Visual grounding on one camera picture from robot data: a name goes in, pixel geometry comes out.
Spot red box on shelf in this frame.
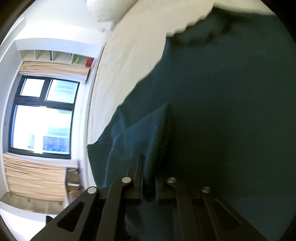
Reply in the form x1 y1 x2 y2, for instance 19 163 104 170
85 58 94 68

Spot white wall shelf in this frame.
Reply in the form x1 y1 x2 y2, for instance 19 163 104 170
15 38 101 66

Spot dark green knit sweater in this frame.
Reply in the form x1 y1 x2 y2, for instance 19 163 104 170
87 8 295 240

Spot black framed window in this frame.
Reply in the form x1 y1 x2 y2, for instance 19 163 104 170
8 75 79 159

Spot white pillow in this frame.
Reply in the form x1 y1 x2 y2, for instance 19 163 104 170
86 0 137 22

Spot beige bed with sheet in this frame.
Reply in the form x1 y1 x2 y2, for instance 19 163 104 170
84 0 223 188

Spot beige curtain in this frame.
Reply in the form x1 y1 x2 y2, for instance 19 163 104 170
3 154 66 202

